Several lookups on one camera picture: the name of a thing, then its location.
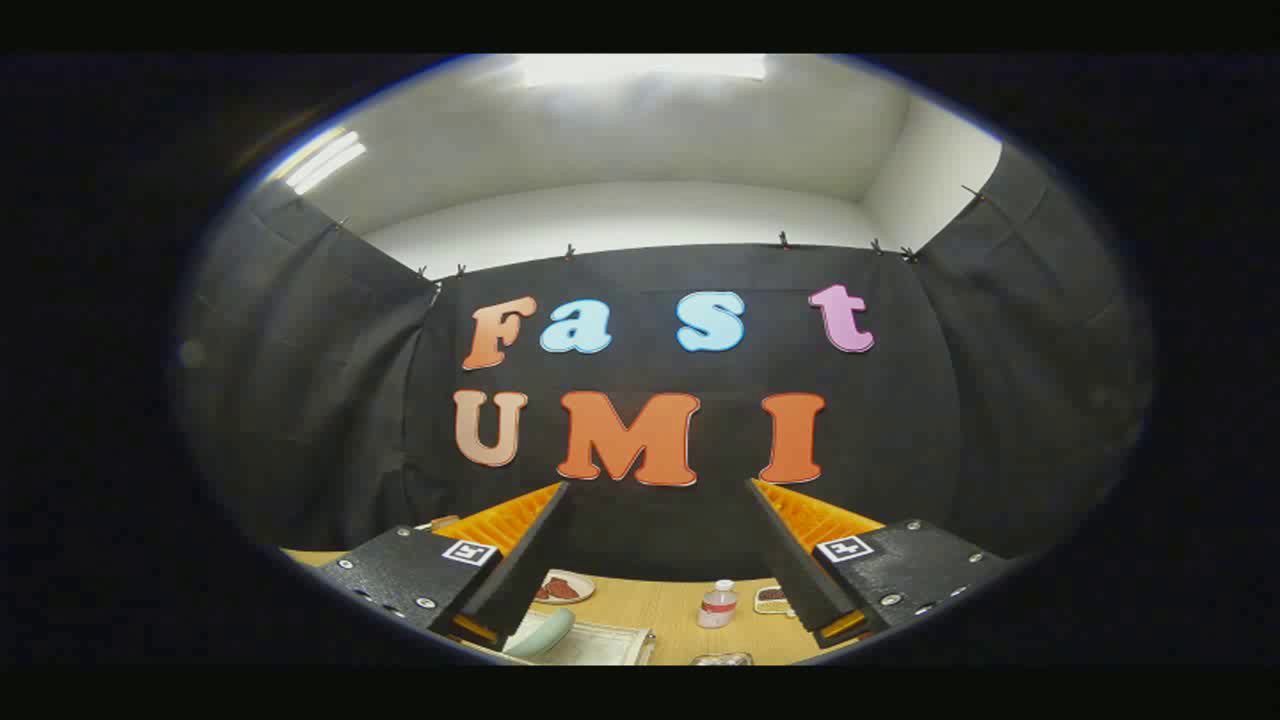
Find narrow ceiling light strips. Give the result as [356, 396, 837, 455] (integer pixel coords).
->
[283, 130, 368, 197]

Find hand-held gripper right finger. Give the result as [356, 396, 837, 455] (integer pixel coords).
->
[744, 478, 1009, 651]

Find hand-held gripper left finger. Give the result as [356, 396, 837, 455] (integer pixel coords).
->
[310, 481, 574, 653]

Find black backdrop cloth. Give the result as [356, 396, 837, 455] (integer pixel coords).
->
[175, 140, 1156, 583]

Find wide ceiling light panel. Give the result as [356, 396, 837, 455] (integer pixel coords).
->
[518, 55, 768, 88]

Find clear water bottle red label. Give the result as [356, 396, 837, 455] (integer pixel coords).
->
[697, 580, 740, 629]

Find white round plate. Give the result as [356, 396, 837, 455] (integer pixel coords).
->
[534, 570, 597, 605]

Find white wire dish rack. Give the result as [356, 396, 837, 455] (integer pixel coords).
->
[505, 610, 657, 667]

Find light green plate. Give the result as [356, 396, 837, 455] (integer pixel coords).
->
[504, 607, 577, 659]

